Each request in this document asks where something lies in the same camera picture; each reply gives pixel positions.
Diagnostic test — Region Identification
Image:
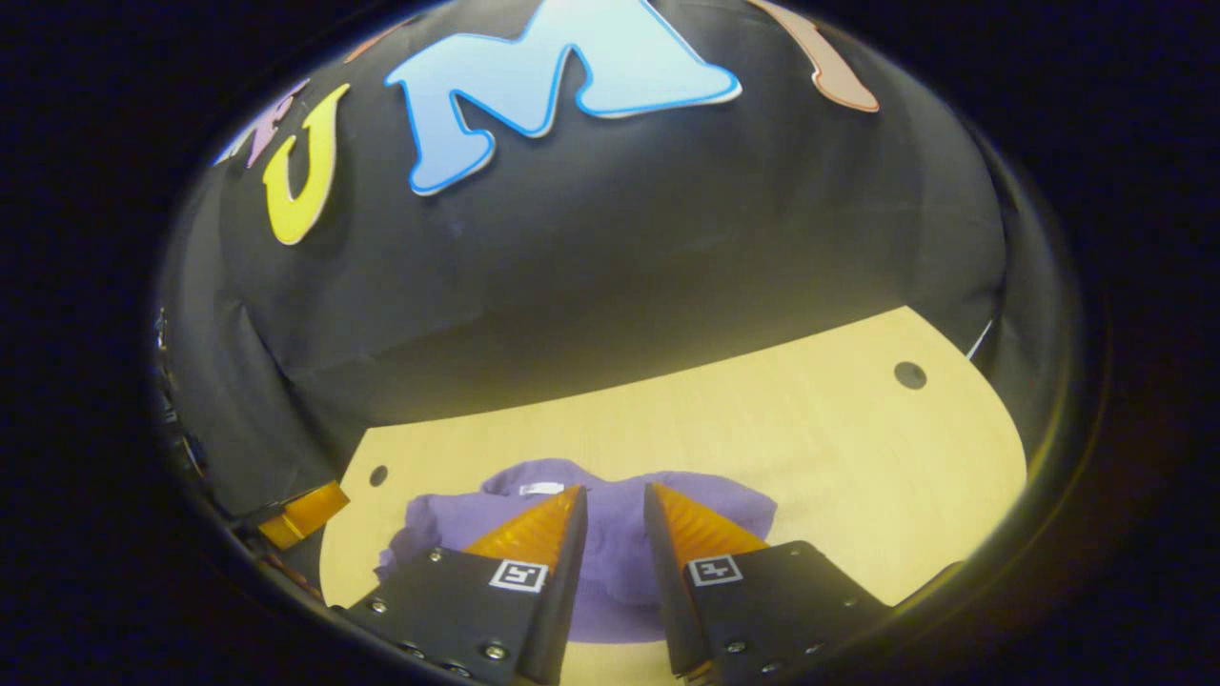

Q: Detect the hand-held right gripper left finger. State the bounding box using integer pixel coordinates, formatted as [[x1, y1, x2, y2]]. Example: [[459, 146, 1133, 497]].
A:
[[334, 484, 589, 685]]

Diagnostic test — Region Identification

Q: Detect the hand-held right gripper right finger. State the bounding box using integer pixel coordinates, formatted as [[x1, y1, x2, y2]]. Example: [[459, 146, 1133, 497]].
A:
[[643, 481, 892, 679]]

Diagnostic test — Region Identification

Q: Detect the purple knit cardigan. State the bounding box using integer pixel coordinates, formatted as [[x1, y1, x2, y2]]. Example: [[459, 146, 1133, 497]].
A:
[[376, 459, 778, 644]]

